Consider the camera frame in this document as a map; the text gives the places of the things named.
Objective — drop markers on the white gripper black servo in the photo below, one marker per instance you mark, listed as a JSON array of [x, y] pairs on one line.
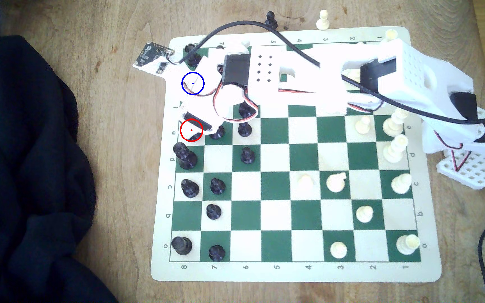
[[197, 119]]

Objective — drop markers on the small camera circuit board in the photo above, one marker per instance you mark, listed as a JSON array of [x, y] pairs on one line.
[[152, 52]]

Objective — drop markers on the green and cream chess mat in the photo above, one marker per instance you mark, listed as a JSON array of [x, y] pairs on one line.
[[276, 214]]

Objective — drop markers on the white chess bishop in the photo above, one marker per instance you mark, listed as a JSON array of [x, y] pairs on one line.
[[401, 184]]

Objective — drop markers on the black cloth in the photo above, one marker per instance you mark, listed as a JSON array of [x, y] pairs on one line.
[[23, 168]]

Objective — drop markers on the black chess queen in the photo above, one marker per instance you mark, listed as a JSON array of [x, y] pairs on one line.
[[185, 156]]

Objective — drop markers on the white chess king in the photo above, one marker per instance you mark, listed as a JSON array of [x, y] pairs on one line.
[[394, 124]]

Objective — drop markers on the white chess pawn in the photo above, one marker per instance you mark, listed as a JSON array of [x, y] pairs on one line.
[[363, 125], [338, 250], [305, 182], [322, 22], [364, 214]]

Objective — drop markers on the black chess knight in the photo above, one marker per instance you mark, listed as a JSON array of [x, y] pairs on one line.
[[246, 111]]

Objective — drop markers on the black chess rook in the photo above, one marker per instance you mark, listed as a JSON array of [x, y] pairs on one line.
[[192, 55], [181, 245]]

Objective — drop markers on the white chess knight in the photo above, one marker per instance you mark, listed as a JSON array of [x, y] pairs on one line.
[[336, 182]]

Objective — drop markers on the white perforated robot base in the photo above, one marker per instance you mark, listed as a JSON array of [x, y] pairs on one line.
[[470, 168]]

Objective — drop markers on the black chess pawn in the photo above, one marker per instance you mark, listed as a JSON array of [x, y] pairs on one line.
[[247, 155], [217, 253], [213, 211], [217, 186], [271, 20], [218, 134], [245, 130]]

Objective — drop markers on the white chess queen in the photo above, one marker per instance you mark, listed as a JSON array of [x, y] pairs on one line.
[[394, 150]]

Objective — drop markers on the white printed robot arm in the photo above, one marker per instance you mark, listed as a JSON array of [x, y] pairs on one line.
[[411, 67]]

